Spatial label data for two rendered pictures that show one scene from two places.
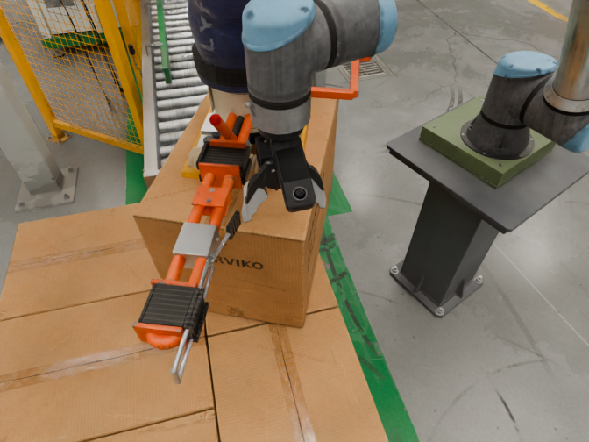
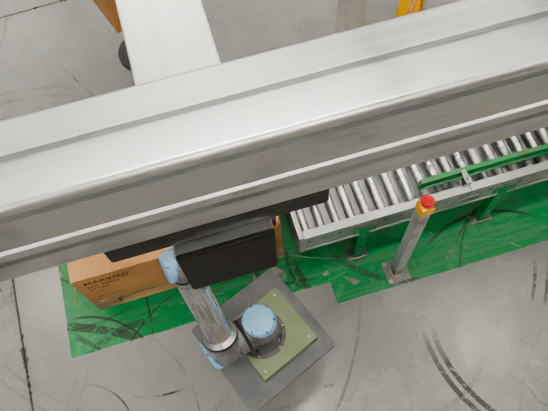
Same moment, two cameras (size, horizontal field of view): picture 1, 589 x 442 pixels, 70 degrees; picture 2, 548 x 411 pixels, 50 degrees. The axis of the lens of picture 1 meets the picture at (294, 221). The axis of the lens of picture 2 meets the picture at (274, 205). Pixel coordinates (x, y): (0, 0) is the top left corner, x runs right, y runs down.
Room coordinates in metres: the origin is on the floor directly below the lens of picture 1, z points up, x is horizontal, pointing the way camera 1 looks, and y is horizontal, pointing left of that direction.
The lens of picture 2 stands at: (1.28, -1.28, 3.58)
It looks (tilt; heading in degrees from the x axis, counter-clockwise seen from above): 65 degrees down; 93
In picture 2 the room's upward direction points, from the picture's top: 6 degrees counter-clockwise
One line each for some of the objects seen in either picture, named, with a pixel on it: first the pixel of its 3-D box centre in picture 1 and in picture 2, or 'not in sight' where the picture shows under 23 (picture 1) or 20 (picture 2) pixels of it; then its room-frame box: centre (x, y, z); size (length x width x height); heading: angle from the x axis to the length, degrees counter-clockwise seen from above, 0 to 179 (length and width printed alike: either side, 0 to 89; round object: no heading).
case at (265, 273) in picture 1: (256, 196); not in sight; (0.91, 0.11, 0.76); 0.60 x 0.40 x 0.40; 169
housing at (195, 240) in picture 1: (197, 245); not in sight; (0.46, 0.17, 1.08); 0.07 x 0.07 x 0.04; 83
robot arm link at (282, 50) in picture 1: (280, 49); not in sight; (0.54, 0.02, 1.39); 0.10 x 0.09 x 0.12; 120
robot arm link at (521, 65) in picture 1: (520, 87); (258, 324); (1.12, -0.66, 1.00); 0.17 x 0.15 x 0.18; 30
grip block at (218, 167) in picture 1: (224, 163); not in sight; (0.68, 0.15, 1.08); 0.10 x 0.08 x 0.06; 83
